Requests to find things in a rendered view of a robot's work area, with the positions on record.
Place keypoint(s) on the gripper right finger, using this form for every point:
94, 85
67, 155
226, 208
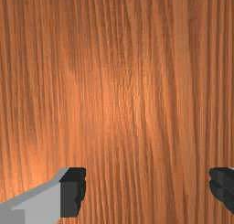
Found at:
224, 185

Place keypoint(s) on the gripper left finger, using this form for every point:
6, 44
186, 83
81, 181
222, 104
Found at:
45, 201

